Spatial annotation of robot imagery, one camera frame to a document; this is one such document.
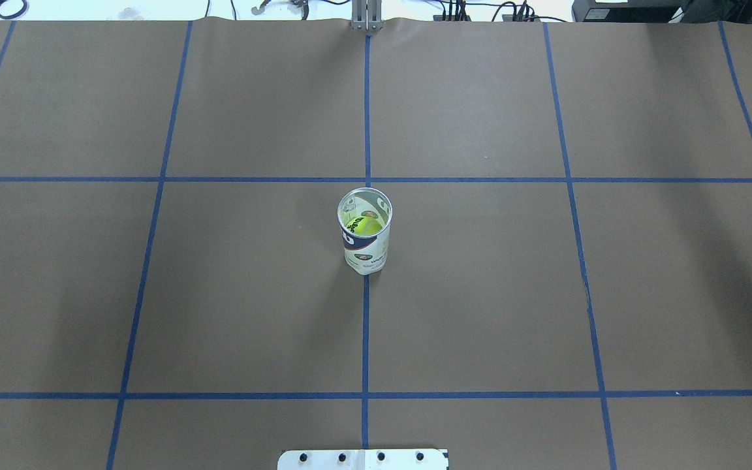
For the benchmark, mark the yellow tennis ball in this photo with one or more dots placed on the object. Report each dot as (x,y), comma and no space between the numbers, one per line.
(364,226)

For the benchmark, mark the clear tennis ball can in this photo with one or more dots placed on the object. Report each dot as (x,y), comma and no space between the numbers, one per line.
(365,255)

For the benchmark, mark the black box with label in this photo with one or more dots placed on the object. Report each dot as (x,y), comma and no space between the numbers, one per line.
(643,12)

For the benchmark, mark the aluminium frame post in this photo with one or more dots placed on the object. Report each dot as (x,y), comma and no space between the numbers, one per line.
(366,15)

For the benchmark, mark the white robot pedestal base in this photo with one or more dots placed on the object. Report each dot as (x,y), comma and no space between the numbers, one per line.
(385,458)

